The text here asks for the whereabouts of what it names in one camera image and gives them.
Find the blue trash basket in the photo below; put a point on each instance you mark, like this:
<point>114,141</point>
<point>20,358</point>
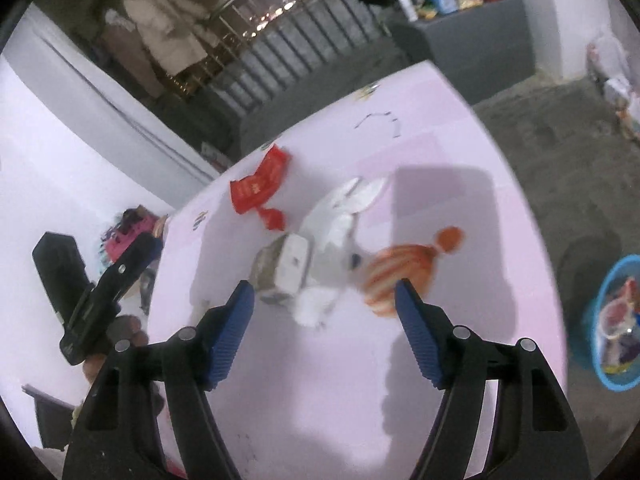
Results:
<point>611,327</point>

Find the pink printed bed sheet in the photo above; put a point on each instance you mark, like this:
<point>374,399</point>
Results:
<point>347,400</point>

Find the white trash bag pile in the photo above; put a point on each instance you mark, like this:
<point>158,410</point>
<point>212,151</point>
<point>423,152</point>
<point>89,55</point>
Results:
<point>608,67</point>

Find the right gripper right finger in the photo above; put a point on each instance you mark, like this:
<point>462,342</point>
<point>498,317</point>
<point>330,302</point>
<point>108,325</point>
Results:
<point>534,434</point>

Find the dark grey cabinet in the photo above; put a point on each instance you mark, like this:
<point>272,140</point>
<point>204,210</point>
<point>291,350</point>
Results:
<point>481,51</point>

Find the white bottle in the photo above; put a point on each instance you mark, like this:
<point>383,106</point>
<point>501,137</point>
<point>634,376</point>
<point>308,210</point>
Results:
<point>409,10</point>

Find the red plastic wrapper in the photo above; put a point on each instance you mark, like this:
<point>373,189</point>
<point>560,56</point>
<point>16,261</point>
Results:
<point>253,192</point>

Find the metal balcony railing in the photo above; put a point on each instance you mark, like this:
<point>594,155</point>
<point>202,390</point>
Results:
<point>264,50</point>

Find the beige hanging coat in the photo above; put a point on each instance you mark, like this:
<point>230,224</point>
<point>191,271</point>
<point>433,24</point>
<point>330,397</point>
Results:
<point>172,31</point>

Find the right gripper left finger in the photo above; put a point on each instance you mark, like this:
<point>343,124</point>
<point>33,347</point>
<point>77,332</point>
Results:
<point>116,434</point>

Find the gold tissue pack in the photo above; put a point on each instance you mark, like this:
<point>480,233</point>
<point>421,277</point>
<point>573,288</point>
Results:
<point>279,269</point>

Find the white tissue paper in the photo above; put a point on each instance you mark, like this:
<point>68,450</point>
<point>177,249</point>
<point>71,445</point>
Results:
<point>330,228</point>

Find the pink clothes pile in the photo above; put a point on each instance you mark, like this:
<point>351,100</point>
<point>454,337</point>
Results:
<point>133,222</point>

